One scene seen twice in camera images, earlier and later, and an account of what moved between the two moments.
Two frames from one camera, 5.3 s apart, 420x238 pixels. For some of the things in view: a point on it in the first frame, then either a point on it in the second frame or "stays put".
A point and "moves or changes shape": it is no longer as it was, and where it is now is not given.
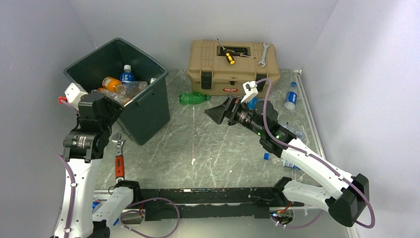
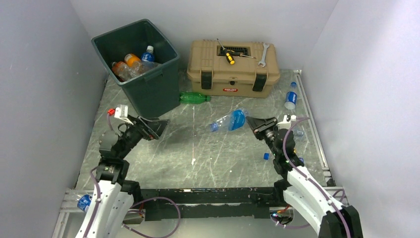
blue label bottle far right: x=291 y=97 stays put
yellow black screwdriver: x=229 y=56 stays put
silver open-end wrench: x=263 y=61 stays put
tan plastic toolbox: x=222 y=67 stays put
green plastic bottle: x=192 y=98 stays put
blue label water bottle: x=128 y=76 -> x=149 y=55
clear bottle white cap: x=128 y=89 -> x=142 y=67
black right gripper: x=217 y=113 -> x=259 y=125
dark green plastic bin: x=143 y=118 -> x=158 y=89
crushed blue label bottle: x=251 y=103 moves or changes shape
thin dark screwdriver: x=234 y=53 stays put
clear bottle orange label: x=120 y=98 -> x=121 y=70
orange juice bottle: x=109 y=83 -> x=130 y=59
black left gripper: x=116 y=108 -> x=154 y=128
